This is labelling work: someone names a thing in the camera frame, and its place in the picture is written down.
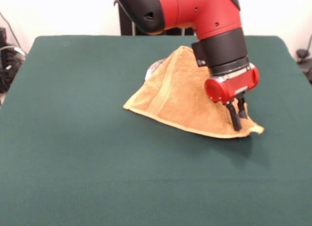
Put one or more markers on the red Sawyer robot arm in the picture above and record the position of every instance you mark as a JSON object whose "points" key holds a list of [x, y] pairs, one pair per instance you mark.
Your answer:
{"points": [[195, 14]]}

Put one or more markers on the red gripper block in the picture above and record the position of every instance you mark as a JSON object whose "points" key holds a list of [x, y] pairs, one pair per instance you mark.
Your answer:
{"points": [[231, 87]]}

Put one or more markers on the dark green table cloth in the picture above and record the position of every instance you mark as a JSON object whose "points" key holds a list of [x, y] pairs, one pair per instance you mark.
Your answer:
{"points": [[97, 162]]}

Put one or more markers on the tan terry towel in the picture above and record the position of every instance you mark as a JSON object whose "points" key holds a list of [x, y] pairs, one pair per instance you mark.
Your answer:
{"points": [[175, 101]]}

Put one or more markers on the small black box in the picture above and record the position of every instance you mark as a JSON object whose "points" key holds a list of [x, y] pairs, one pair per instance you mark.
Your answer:
{"points": [[2, 36]]}

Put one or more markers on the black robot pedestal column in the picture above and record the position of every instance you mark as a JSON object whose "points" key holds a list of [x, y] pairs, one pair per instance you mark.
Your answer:
{"points": [[125, 24]]}

